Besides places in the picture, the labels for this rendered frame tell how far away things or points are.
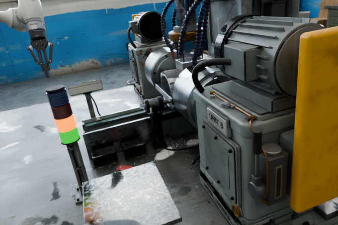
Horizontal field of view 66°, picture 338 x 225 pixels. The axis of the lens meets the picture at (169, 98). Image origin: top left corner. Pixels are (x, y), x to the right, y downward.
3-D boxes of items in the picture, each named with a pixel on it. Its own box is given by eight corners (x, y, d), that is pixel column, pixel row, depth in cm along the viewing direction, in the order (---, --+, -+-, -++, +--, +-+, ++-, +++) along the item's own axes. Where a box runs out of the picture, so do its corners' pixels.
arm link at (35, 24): (41, 16, 129) (45, 28, 129) (45, 22, 138) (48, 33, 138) (22, 19, 127) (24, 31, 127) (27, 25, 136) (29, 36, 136)
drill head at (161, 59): (176, 77, 180) (172, 40, 171) (198, 92, 147) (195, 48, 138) (142, 84, 173) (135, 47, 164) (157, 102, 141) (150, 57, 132)
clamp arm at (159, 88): (177, 104, 113) (160, 88, 136) (177, 97, 112) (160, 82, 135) (170, 105, 112) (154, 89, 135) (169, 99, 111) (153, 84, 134)
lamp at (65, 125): (76, 122, 90) (73, 110, 88) (76, 129, 84) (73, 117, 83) (58, 126, 88) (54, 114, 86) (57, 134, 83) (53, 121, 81)
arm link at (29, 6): (48, 17, 132) (40, 26, 142) (41, -13, 132) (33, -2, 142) (25, 16, 125) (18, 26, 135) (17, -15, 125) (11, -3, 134)
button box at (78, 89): (103, 89, 143) (100, 80, 143) (103, 88, 137) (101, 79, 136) (71, 96, 139) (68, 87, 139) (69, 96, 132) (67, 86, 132)
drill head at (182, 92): (216, 104, 129) (213, 54, 120) (272, 142, 92) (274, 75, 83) (169, 116, 122) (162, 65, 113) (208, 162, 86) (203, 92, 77)
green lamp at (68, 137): (79, 133, 91) (76, 122, 90) (80, 141, 86) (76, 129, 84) (62, 138, 90) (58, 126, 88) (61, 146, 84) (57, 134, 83)
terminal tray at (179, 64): (197, 69, 134) (196, 55, 132) (207, 73, 125) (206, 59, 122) (176, 73, 131) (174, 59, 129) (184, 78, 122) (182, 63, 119)
